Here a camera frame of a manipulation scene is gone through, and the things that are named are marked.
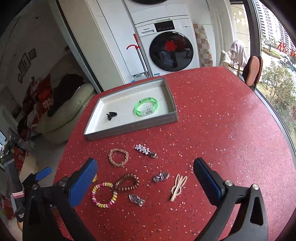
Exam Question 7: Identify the pink yellow spiral hair tie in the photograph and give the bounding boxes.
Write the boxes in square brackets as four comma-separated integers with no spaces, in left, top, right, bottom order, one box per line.
[91,182,118,209]

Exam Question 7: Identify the beige loop hair clip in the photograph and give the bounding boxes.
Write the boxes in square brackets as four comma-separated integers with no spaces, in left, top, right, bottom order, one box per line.
[170,174,188,202]

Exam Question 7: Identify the grey jewelry tray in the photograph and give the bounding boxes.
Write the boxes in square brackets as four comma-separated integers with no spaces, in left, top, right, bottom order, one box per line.
[84,78,178,140]

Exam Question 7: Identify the cream leather sofa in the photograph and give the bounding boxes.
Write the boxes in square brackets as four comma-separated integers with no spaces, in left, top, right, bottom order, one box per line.
[36,53,96,144]

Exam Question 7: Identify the red printed cloth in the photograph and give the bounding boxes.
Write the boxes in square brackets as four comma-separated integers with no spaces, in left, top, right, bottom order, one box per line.
[23,74,54,129]

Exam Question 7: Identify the black garment on sofa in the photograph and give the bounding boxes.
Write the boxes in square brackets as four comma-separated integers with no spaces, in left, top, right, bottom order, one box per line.
[47,74,84,117]

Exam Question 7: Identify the black hair claw clip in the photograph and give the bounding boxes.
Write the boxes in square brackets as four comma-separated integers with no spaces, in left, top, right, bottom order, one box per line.
[106,111,117,121]

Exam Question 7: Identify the silver rhinestone hair clip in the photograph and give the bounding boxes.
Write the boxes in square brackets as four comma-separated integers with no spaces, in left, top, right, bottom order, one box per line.
[133,144,158,159]

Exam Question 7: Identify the green plastic bangle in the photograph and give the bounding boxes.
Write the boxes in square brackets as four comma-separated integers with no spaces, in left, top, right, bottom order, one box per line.
[134,97,159,117]

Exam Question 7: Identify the brown wooden chair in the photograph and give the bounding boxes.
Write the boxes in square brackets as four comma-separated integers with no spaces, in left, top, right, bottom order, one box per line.
[242,56,263,89]

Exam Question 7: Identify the checkered hanging cloth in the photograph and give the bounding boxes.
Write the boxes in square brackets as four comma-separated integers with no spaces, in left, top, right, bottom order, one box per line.
[193,24,213,67]

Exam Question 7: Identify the pink white draped clothes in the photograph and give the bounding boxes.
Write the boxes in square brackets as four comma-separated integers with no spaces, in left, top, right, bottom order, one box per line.
[219,40,248,68]

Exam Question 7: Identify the white washing machine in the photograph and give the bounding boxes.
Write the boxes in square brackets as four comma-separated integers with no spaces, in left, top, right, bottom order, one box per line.
[135,15,200,77]

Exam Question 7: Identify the white dryer on top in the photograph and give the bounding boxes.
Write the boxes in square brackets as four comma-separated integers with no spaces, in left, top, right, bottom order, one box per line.
[123,1,189,24]

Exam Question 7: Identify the tan braided bracelet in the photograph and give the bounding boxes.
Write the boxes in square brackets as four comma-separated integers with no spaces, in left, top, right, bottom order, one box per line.
[108,148,130,168]

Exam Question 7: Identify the brown spiral hair tie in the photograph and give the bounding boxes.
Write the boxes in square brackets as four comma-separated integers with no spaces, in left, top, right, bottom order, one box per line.
[113,173,141,192]

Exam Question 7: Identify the framed wall pictures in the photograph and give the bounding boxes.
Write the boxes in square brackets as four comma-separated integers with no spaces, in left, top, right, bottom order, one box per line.
[18,48,37,83]

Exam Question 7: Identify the red handled mop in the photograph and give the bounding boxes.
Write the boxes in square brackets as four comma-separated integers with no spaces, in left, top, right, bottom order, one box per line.
[126,33,149,78]

